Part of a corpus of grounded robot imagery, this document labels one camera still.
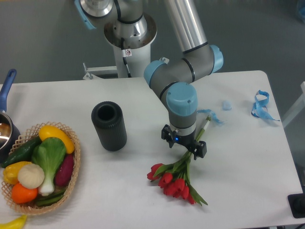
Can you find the green bok choy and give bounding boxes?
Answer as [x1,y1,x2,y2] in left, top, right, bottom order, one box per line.
[31,137,66,196]

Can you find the metal bracket frame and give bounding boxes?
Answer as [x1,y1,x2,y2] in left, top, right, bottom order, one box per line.
[82,62,118,80]

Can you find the white garlic bulb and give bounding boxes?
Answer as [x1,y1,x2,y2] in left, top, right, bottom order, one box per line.
[18,164,45,189]

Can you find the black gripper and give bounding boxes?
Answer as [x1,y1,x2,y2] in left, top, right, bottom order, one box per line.
[161,125,207,160]

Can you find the blue ribbon scrap centre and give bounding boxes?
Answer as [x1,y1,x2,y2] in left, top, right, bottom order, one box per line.
[197,109,224,124]

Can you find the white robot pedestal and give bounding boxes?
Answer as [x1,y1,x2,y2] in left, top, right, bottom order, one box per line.
[104,13,157,78]

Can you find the yellow bell pepper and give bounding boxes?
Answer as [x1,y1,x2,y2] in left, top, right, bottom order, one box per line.
[3,161,31,185]

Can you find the blue object top corner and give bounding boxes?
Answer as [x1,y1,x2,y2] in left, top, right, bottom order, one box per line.
[296,0,305,23]

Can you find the purple sweet potato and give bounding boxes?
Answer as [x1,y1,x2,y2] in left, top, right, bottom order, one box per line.
[54,154,74,187]

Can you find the green bean pods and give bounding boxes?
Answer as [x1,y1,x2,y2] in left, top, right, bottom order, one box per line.
[35,189,65,207]

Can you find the white frame right edge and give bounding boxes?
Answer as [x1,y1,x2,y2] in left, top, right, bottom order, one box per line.
[282,82,305,128]

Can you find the black ribbed cylindrical vase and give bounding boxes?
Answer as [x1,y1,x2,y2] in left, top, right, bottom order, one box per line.
[91,101,127,152]

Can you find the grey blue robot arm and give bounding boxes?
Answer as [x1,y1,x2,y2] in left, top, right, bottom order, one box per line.
[75,0,224,158]

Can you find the blue handled saucepan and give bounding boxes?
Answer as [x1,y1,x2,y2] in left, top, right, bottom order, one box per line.
[0,69,20,163]

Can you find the woven wicker basket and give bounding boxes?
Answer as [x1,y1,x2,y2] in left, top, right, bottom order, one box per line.
[1,122,81,215]

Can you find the yellow banana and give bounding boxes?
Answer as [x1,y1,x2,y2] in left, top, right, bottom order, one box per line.
[0,215,28,229]

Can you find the dark green cucumber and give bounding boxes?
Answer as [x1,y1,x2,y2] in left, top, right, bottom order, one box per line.
[1,136,41,168]

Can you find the black device at edge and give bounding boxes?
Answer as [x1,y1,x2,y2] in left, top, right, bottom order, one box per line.
[287,193,305,219]

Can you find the blue ribbon right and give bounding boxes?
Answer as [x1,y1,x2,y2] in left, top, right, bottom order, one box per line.
[251,90,280,121]

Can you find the red tulip bouquet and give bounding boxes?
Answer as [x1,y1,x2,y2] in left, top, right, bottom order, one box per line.
[146,115,213,206]

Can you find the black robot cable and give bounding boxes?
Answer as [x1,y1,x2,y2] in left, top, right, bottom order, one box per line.
[120,37,132,78]

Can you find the orange fruit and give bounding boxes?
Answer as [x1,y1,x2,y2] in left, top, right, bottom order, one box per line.
[11,183,38,204]

